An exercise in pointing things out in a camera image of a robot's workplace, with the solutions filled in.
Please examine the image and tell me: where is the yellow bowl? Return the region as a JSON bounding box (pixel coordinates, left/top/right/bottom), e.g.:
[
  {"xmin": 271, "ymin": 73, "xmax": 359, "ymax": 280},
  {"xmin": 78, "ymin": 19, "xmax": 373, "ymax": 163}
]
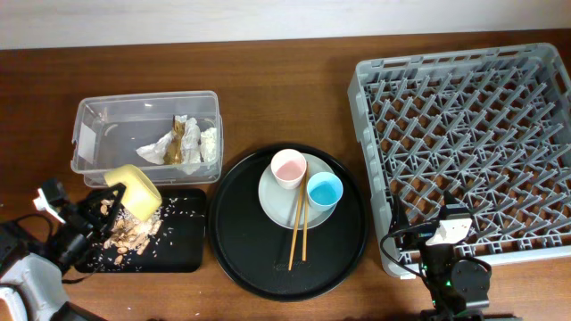
[{"xmin": 103, "ymin": 164, "xmax": 161, "ymax": 222}]

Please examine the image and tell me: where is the food scraps pile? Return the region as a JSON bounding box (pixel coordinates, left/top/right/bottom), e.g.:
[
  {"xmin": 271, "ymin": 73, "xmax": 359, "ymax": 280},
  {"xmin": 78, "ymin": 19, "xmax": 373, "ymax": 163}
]
[{"xmin": 103, "ymin": 207, "xmax": 162, "ymax": 267}]

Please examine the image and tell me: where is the large white napkin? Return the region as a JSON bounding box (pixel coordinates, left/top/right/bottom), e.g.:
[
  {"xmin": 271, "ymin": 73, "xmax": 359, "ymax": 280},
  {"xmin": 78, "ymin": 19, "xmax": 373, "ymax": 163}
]
[{"xmin": 136, "ymin": 115, "xmax": 202, "ymax": 175}]

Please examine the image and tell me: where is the gold foil wrapper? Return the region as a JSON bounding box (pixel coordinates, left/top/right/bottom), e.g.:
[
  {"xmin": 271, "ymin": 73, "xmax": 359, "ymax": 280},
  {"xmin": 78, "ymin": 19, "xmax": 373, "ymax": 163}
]
[{"xmin": 163, "ymin": 116, "xmax": 186, "ymax": 165}]

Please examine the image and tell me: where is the blue cup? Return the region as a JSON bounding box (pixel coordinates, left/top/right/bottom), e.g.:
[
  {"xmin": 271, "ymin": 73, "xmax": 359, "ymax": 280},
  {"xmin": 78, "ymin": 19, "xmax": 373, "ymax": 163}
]
[{"xmin": 307, "ymin": 172, "xmax": 343, "ymax": 212}]

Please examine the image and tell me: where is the small white tissue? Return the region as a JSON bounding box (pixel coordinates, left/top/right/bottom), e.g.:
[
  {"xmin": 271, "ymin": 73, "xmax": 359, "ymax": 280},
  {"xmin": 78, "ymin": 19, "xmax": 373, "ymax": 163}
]
[{"xmin": 200, "ymin": 128, "xmax": 218, "ymax": 162}]

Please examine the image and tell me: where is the pink cup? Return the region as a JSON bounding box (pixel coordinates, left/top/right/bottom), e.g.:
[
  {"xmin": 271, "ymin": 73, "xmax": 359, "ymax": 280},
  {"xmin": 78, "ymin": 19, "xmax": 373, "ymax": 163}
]
[{"xmin": 270, "ymin": 149, "xmax": 307, "ymax": 190}]

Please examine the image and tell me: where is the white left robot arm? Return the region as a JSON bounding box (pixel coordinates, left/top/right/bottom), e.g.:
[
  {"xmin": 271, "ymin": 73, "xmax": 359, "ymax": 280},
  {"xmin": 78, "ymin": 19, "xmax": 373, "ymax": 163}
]
[{"xmin": 1, "ymin": 179, "xmax": 127, "ymax": 320}]

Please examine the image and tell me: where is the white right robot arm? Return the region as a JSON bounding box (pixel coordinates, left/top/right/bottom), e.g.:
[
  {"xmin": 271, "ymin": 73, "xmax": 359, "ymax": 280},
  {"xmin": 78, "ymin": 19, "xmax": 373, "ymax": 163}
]
[{"xmin": 379, "ymin": 192, "xmax": 492, "ymax": 321}]

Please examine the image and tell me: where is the clear plastic waste bin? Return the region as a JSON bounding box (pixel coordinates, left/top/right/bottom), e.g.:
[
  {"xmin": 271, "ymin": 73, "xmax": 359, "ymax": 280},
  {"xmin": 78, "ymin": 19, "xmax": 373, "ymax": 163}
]
[{"xmin": 70, "ymin": 91, "xmax": 224, "ymax": 188}]

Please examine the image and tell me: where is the grey plastic dishwasher rack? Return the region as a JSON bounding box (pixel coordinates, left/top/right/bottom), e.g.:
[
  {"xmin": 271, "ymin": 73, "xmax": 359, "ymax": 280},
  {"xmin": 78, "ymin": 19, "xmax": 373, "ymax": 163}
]
[{"xmin": 348, "ymin": 43, "xmax": 570, "ymax": 278}]

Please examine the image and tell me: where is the black rectangular tray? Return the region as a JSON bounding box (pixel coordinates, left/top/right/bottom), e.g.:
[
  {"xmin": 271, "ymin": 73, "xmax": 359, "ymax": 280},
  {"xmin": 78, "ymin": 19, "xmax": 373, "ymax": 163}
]
[{"xmin": 75, "ymin": 189, "xmax": 206, "ymax": 273}]

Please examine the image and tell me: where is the wooden chopstick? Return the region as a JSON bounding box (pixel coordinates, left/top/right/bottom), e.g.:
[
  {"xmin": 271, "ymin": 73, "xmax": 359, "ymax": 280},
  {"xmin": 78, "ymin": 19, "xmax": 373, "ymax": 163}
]
[
  {"xmin": 302, "ymin": 161, "xmax": 310, "ymax": 262},
  {"xmin": 288, "ymin": 176, "xmax": 307, "ymax": 271}
]

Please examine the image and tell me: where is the grey round plate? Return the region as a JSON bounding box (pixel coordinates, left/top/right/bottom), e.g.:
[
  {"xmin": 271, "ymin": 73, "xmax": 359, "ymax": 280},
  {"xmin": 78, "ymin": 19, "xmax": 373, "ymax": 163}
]
[{"xmin": 258, "ymin": 153, "xmax": 336, "ymax": 229}]

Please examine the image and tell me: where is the round black serving tray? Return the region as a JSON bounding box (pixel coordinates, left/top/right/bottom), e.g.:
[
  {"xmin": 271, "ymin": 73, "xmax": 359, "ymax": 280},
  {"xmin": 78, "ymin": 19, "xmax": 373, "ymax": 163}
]
[{"xmin": 207, "ymin": 144, "xmax": 368, "ymax": 301}]

